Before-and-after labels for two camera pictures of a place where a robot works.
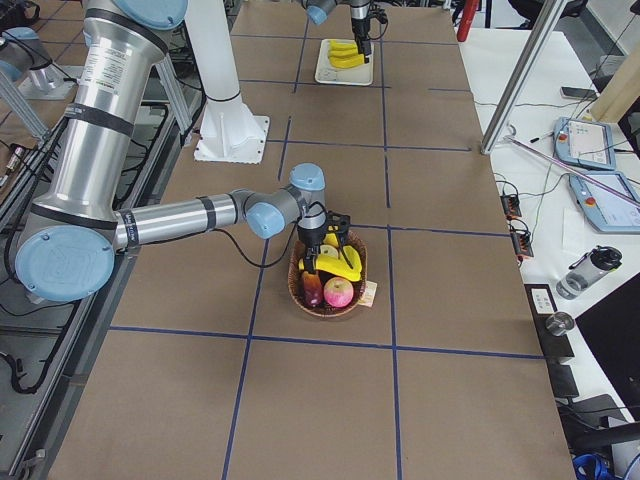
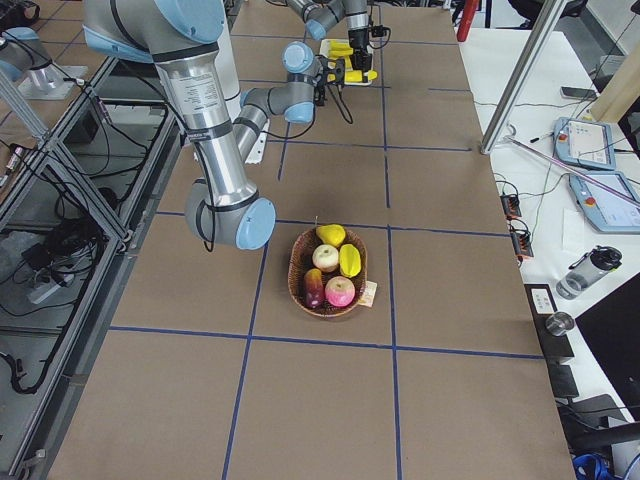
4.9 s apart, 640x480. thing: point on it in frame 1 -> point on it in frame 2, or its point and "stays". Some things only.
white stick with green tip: (573, 169) stays
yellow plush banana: (341, 46) stays
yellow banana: (347, 263) -> (357, 75)
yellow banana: (343, 52) stays
